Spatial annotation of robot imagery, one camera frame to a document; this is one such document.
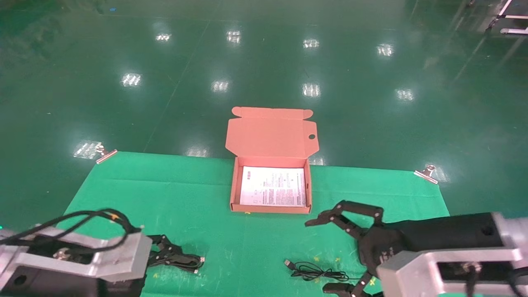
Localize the black wired computer mouse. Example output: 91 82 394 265
284 259 352 283

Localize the green cloth mat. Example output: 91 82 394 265
62 151 450 297

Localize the white printed instruction sheet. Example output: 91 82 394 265
240 166 307 207

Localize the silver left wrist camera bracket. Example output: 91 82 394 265
0 225 153 297

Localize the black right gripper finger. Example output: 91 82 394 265
305 200 385 240
323 271 378 297

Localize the orange cardboard box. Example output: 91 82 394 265
225 106 320 214

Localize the black data cable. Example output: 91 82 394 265
163 253 206 274

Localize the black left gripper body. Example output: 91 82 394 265
97 270 148 297

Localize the silver binder clip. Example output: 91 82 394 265
414 165 438 184
96 144 118 165

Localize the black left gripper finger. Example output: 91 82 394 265
147 252 184 269
148 234 180 254

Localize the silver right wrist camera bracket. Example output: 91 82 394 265
377 212 528 297

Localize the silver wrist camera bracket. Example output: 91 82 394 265
377 212 528 297
0 225 153 297

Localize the white metal frame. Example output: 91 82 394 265
487 0 528 35

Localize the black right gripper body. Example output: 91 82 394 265
358 212 506 269

